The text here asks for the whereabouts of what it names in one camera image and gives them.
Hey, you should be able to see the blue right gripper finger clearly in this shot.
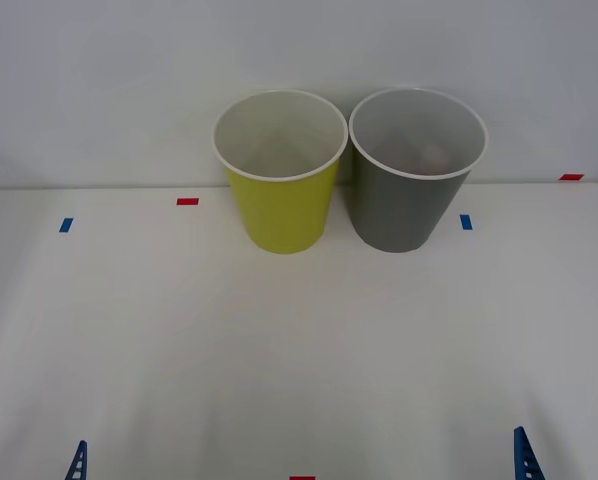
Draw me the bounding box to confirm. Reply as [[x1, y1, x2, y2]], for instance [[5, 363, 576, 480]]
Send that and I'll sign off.
[[513, 426, 548, 480]]

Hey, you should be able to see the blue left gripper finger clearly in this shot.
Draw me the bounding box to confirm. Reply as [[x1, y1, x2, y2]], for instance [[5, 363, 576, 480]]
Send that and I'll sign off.
[[64, 439, 90, 480]]

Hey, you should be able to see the grey plastic waste bin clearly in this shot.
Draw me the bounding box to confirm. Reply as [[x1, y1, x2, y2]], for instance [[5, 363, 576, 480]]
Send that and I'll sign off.
[[348, 87, 489, 254]]

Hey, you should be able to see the yellow-green plastic waste bin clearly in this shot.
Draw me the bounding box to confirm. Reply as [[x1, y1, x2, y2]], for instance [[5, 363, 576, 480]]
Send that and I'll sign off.
[[211, 88, 351, 255]]

